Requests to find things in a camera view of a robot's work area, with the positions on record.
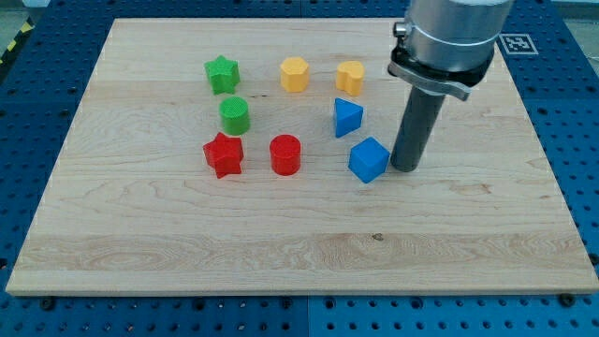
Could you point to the yellow hexagon block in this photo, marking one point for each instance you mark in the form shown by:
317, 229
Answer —
294, 74

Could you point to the yellow heart block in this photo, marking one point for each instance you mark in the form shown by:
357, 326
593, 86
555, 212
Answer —
349, 77

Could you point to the red cylinder block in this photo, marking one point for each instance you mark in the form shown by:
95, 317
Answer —
285, 151

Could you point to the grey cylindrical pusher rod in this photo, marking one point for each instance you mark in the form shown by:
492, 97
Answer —
418, 121

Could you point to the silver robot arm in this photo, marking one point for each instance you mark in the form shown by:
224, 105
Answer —
444, 47

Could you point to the red star block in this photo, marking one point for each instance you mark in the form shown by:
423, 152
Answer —
224, 154

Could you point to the wooden board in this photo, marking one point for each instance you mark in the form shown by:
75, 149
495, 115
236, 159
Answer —
132, 207

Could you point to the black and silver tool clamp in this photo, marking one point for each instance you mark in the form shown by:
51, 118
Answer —
440, 82

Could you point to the green star block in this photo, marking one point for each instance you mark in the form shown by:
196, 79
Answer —
222, 74

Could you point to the green cylinder block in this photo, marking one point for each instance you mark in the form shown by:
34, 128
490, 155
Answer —
234, 113

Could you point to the blue triangle block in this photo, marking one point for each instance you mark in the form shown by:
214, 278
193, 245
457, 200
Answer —
347, 116

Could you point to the blue cube block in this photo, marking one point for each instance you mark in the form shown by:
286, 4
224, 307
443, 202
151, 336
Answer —
368, 159

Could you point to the white fiducial marker tag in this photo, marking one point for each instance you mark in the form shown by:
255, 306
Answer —
518, 44

